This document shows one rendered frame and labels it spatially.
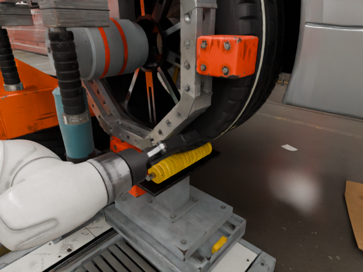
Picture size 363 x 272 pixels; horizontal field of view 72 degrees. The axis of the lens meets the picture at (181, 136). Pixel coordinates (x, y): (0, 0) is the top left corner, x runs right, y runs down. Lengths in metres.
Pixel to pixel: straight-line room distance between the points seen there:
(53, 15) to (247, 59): 0.31
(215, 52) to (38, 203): 0.37
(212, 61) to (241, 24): 0.11
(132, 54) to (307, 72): 0.39
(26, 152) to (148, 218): 0.59
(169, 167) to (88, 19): 0.44
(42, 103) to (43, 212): 0.73
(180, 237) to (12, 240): 0.61
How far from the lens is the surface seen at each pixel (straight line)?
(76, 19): 0.44
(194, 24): 0.50
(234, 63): 0.45
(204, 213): 1.03
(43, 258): 1.20
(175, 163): 0.74
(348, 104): 0.56
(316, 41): 0.56
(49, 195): 0.42
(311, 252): 1.32
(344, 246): 1.41
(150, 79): 0.77
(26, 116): 1.09
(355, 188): 1.80
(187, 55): 0.51
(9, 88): 0.77
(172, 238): 0.93
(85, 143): 0.80
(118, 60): 0.63
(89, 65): 0.60
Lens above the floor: 0.91
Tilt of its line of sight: 24 degrees down
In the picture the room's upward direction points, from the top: straight up
